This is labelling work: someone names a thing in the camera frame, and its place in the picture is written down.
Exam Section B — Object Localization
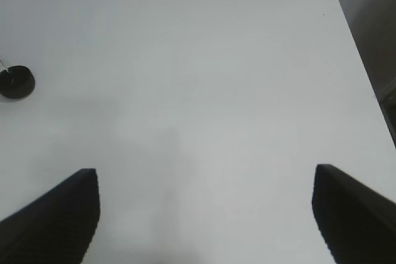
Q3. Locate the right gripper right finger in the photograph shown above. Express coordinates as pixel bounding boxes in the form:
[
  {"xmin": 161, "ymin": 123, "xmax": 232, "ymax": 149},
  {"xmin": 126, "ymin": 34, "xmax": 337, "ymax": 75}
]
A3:
[{"xmin": 311, "ymin": 164, "xmax": 395, "ymax": 263}]

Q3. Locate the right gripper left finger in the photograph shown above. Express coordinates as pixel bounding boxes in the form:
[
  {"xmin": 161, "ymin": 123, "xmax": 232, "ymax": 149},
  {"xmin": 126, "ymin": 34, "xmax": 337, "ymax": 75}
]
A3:
[{"xmin": 1, "ymin": 168, "xmax": 100, "ymax": 263}]

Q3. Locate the small black teacup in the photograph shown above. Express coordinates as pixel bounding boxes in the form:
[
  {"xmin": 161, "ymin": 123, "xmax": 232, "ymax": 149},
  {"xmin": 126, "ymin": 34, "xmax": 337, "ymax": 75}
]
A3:
[{"xmin": 1, "ymin": 66, "xmax": 36, "ymax": 100}]

